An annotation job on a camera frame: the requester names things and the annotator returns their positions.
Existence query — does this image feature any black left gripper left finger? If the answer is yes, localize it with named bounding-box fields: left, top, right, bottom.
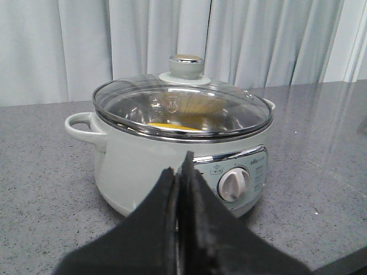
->
left=55, top=168, right=178, bottom=274

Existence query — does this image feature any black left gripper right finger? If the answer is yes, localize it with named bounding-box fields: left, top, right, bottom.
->
left=177, top=151, right=311, bottom=274

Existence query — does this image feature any yellow corn cob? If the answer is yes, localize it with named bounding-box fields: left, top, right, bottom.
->
left=148, top=123, right=199, bottom=131

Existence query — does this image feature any glass pot lid with knob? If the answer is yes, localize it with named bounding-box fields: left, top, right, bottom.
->
left=92, top=55, right=274, bottom=141

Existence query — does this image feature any pale green electric pot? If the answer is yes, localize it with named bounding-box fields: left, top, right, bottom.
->
left=65, top=112, right=272, bottom=217

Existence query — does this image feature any white curtain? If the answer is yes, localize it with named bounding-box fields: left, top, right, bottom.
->
left=1, top=1, right=366, bottom=107

